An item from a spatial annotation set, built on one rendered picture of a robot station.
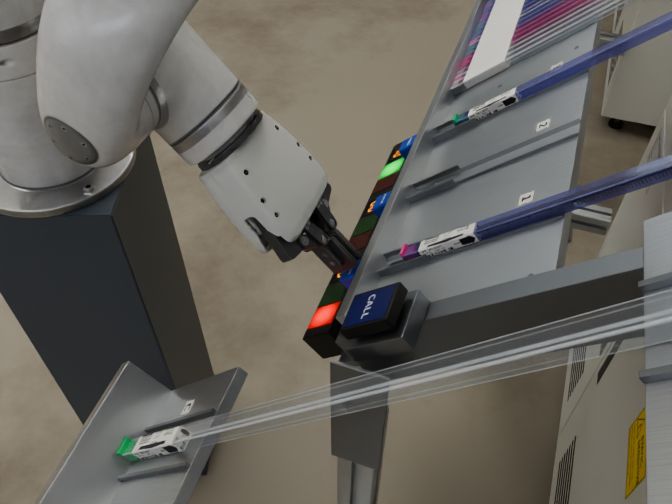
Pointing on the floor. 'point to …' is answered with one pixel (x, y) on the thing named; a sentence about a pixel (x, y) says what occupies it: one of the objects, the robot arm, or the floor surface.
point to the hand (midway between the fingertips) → (335, 252)
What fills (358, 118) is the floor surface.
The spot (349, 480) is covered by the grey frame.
